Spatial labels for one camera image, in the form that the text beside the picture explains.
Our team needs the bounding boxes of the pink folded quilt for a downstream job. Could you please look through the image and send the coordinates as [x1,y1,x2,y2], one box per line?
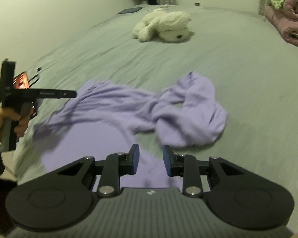
[264,0,298,47]

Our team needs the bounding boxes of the purple pants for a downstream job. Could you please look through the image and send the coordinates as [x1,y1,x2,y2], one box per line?
[33,71,229,189]

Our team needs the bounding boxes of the person left hand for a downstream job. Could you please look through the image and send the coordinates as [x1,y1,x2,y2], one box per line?
[0,107,33,141]

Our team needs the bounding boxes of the white plush dog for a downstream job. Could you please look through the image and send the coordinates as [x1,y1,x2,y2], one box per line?
[132,8,192,43]

